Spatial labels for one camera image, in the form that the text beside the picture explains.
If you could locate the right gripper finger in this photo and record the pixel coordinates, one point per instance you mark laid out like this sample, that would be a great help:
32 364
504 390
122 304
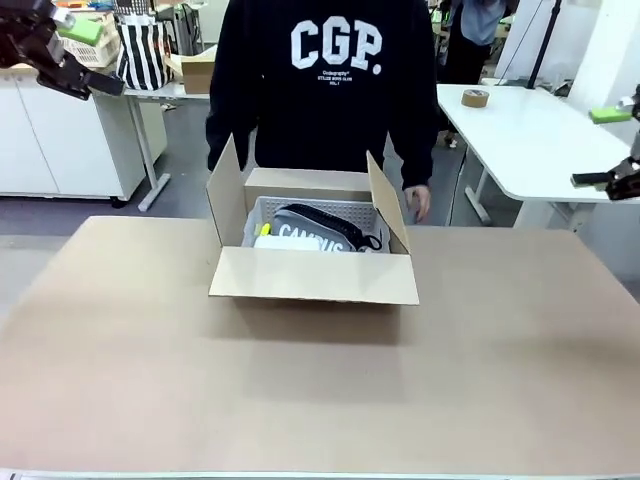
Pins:
622 182
607 115

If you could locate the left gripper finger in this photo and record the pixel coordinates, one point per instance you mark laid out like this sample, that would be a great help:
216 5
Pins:
70 80
82 32

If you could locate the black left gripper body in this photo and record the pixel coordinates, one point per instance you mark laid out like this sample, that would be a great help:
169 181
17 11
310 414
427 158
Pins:
25 35

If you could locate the brown cardboard shipping box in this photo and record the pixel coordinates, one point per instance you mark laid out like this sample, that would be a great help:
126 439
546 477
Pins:
310 275

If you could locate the person's left forearm black sleeve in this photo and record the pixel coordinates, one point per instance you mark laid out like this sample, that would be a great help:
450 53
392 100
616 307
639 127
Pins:
417 155

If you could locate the person's right forearm black sleeve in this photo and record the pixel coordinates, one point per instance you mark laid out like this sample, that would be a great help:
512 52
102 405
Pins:
225 135

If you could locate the small brown cardboard box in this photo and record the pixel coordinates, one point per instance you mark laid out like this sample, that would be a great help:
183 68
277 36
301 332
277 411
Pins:
197 75

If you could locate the person's left hand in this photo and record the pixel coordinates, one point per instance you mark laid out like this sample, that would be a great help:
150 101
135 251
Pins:
419 202

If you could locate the cream plastic crate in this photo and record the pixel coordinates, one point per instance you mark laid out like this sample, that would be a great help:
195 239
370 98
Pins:
100 52

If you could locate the black white striped bag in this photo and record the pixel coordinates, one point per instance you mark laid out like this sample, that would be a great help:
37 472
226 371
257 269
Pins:
142 50

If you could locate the white cabinet on casters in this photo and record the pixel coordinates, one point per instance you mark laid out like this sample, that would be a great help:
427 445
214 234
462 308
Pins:
50 140

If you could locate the white rounded table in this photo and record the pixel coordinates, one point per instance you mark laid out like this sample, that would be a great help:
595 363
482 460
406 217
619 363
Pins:
525 140

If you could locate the black tripod stand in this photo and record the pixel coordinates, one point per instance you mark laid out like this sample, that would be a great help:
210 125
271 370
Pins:
542 45

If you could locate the white desk with metal legs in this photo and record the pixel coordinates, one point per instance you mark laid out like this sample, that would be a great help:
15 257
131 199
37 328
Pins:
150 150

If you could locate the brown packing tape roll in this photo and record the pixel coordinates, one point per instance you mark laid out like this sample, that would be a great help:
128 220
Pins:
475 98

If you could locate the bystander in grey-blue shirt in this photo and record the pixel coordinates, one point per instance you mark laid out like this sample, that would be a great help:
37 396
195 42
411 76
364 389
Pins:
477 25

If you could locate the yellow highlighter pen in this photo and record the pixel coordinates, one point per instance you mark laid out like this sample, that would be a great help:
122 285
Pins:
264 229

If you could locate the person in black CGP sweatshirt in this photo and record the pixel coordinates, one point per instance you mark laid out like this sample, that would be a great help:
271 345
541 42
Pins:
325 100

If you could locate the flat white packet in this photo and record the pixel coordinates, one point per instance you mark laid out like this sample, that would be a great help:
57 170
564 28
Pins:
287 243

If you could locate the grey perforated plastic basket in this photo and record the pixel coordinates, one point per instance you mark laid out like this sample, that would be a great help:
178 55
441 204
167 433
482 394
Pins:
320 204

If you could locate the grey pouch with CAMPUS print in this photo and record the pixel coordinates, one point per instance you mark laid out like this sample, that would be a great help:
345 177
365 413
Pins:
310 232

